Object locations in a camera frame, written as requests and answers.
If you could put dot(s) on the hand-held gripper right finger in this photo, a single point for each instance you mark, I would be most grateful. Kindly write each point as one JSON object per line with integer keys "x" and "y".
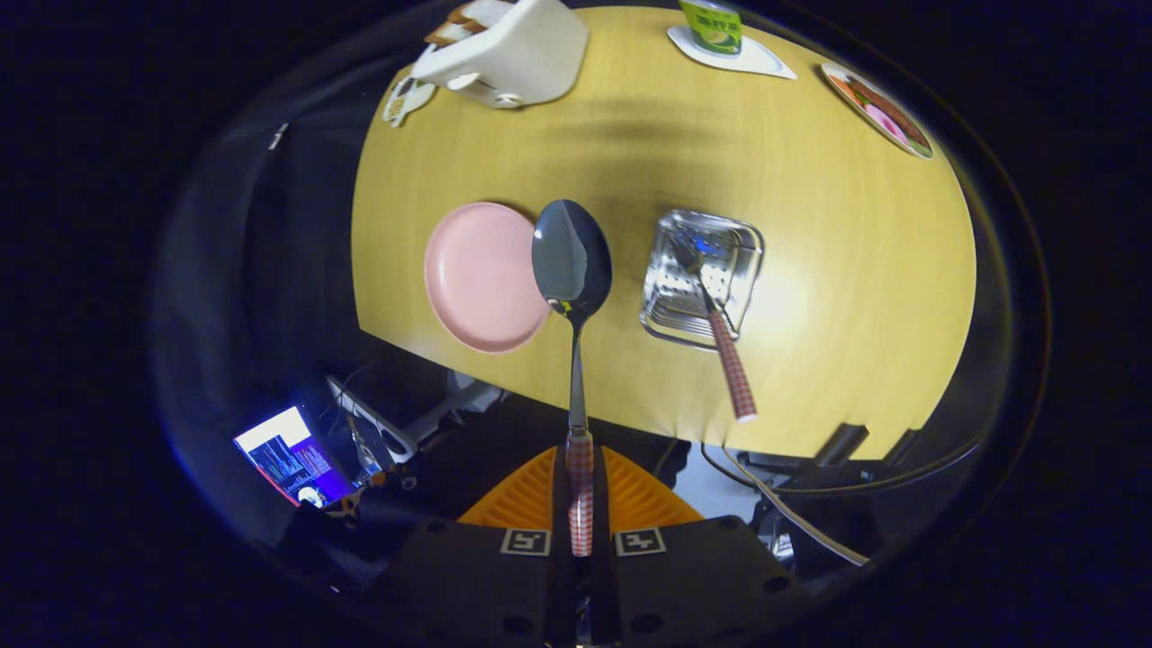
{"x": 603, "y": 513}

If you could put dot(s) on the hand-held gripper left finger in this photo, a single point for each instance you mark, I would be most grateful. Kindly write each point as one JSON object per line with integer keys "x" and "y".
{"x": 558, "y": 513}

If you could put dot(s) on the perforated metal basket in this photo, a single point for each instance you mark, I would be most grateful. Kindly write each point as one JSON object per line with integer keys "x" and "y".
{"x": 670, "y": 297}

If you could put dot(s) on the pink plate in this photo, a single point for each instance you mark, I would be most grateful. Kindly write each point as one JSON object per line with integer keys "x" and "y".
{"x": 477, "y": 279}

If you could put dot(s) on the laptop screen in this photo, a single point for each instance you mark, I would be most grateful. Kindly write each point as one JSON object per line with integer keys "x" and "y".
{"x": 288, "y": 454}

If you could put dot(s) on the black backdrop cloth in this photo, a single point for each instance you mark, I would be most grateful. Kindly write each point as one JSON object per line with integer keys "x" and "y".
{"x": 270, "y": 270}

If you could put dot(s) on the white divided condiment dish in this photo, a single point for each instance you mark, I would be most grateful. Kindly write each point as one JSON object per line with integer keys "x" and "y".
{"x": 400, "y": 99}

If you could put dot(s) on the white toaster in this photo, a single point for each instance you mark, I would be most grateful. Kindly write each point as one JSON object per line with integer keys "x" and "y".
{"x": 531, "y": 54}

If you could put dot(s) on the small wooden clip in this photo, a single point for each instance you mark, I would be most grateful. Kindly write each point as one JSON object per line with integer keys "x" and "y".
{"x": 279, "y": 136}

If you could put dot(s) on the white coaster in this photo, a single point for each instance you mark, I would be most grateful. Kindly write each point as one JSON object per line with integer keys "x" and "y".
{"x": 765, "y": 63}

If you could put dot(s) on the plate of food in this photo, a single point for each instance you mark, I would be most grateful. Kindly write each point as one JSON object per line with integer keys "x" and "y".
{"x": 882, "y": 112}

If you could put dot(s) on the bread slice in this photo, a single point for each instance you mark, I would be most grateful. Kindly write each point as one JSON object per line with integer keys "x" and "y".
{"x": 448, "y": 33}
{"x": 486, "y": 11}

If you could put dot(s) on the green label drink bottle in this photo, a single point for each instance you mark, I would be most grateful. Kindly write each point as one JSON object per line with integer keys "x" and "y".
{"x": 715, "y": 27}

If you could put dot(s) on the black table bracket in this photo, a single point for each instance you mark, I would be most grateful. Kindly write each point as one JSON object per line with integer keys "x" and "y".
{"x": 841, "y": 444}

